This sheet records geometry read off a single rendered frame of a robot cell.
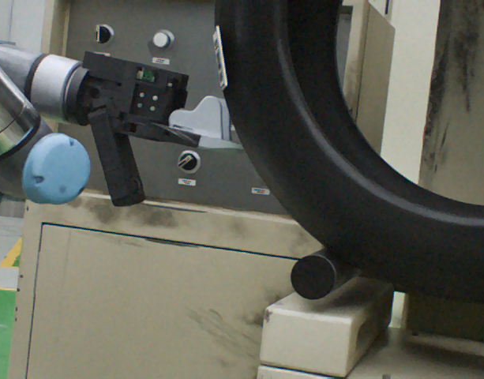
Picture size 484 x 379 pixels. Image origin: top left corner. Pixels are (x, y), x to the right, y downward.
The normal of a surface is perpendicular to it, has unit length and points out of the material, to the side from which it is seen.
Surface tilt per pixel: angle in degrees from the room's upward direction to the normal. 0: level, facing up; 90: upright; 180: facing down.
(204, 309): 90
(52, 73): 61
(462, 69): 90
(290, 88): 95
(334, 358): 90
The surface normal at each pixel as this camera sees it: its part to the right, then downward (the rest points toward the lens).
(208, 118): -0.22, 0.04
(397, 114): 0.11, 0.07
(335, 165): -0.39, 0.15
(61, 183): 0.67, 0.11
